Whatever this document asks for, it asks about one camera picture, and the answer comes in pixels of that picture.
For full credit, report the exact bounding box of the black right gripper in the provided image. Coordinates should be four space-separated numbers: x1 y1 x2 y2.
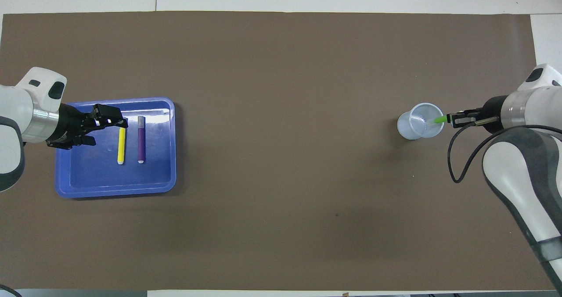
447 96 510 134

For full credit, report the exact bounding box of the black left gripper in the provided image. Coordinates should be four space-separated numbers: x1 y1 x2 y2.
46 103 129 150

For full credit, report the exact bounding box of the yellow marker pen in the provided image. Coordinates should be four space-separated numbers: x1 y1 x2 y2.
117 127 128 165

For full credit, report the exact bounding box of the purple marker pen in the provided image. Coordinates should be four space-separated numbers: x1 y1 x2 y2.
137 115 146 164

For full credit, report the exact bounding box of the translucent plastic cup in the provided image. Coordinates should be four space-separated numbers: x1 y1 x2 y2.
397 103 445 140

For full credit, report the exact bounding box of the blue plastic tray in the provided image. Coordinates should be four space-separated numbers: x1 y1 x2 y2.
55 97 177 199

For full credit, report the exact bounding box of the brown table mat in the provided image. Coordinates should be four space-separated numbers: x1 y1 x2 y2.
0 11 560 291

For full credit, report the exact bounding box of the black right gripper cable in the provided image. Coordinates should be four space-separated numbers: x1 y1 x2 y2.
447 116 562 183

